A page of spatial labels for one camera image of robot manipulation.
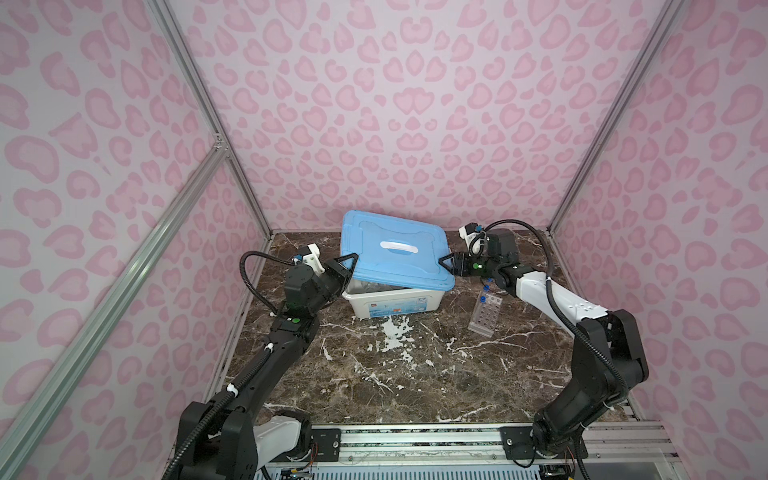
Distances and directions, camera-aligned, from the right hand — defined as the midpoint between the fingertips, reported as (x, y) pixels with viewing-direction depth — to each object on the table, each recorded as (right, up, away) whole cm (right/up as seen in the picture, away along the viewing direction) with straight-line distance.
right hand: (447, 258), depth 87 cm
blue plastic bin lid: (-15, +2, -1) cm, 15 cm away
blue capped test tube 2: (+9, -8, -8) cm, 14 cm away
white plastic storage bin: (-22, -12, +1) cm, 25 cm away
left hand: (-24, +2, -11) cm, 27 cm away
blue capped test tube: (+9, -11, -5) cm, 15 cm away
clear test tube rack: (+13, -18, +8) cm, 24 cm away
